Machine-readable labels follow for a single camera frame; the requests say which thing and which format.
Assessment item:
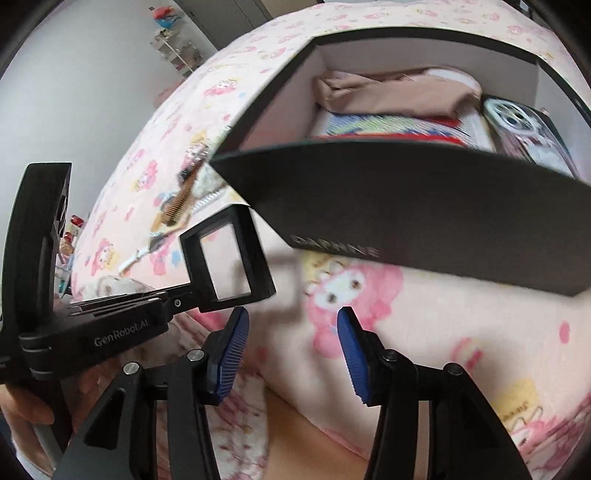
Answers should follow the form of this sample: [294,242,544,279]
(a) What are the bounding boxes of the pink printed blanket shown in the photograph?
[69,0,591,480]

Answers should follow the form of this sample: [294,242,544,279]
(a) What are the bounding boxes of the orange plastic comb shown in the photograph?
[159,172,205,228]

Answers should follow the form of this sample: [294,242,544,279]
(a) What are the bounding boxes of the grey wardrobe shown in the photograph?
[175,0,324,51]

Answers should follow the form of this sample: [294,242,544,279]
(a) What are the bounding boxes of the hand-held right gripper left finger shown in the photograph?
[53,306,251,480]

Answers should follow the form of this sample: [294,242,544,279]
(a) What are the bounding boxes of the clear phone case with ring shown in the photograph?
[482,95,583,178]

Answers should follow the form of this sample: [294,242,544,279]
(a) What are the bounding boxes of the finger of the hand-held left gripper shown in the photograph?
[2,161,73,337]
[178,204,278,313]

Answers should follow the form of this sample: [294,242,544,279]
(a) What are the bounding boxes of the beige folded cloth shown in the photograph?
[314,67,483,118]

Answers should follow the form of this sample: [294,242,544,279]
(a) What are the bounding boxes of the silver hair clip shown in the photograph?
[117,230,167,276]

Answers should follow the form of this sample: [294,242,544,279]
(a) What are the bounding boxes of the small colourful bottles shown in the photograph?
[54,213,86,296]

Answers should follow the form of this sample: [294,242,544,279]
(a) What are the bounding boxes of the red and blue plush toy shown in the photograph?
[152,7,183,31]

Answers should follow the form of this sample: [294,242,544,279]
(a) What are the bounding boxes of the colourful printed packet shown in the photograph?
[309,111,497,153]

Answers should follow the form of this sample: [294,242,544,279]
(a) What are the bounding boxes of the clear plastic packet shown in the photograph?
[181,140,217,175]

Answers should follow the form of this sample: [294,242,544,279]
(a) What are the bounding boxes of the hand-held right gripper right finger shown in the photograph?
[337,306,532,480]

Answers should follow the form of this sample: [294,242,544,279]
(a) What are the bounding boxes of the black cardboard box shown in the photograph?
[210,31,591,297]

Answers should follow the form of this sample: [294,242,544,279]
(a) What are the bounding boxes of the white crumpled wrapper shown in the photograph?
[194,164,229,204]

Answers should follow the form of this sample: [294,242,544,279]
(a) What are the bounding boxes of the person's left hand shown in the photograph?
[0,357,122,432]

